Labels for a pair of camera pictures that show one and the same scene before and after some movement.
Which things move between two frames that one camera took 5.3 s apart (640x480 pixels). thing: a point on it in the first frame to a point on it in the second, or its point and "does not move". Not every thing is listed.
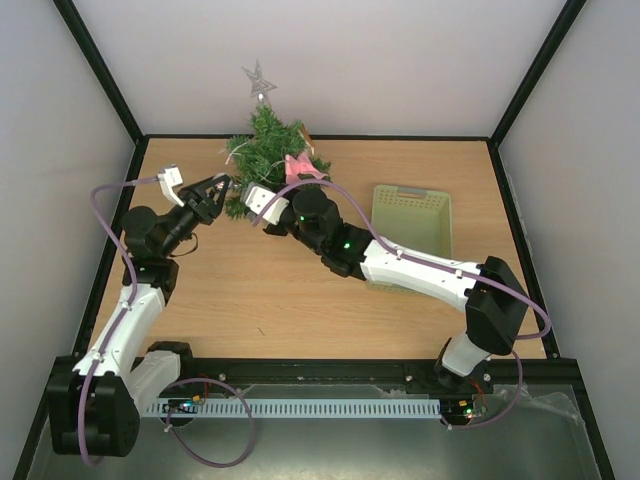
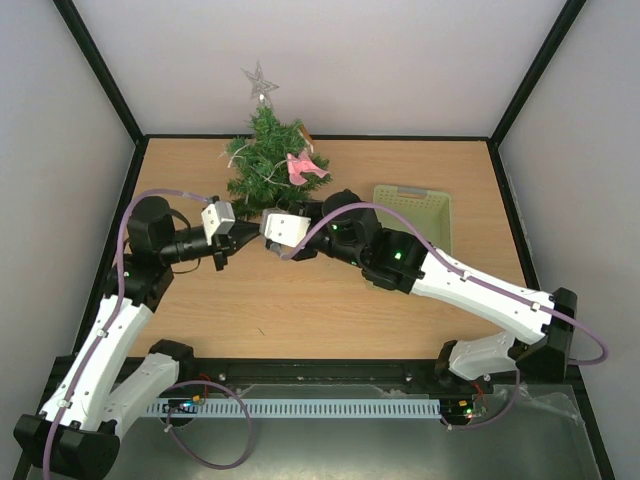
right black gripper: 284,215 to 304,248
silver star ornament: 261,87 does not move
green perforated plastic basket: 421,219 does not move
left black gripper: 200,203 to 226,245
